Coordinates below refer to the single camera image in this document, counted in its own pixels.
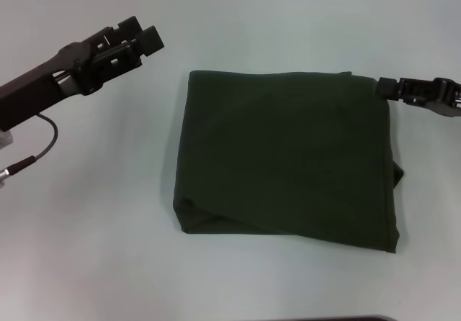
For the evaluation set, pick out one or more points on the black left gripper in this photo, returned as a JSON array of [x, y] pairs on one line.
[[47, 80]]

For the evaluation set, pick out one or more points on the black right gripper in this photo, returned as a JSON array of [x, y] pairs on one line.
[[444, 96]]

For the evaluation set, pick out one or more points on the dark green FREE t-shirt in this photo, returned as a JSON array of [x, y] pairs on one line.
[[281, 155]]

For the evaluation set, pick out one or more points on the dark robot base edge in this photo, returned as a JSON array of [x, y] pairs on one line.
[[317, 318]]

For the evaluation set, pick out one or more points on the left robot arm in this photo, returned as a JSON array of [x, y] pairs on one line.
[[5, 141]]

